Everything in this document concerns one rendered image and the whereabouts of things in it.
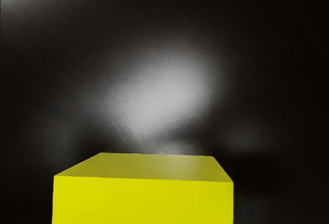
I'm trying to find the yellow block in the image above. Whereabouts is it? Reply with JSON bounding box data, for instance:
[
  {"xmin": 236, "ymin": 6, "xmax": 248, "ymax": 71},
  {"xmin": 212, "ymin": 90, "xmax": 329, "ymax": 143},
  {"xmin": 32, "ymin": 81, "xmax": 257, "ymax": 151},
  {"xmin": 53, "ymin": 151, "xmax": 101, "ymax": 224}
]
[{"xmin": 52, "ymin": 152, "xmax": 234, "ymax": 224}]

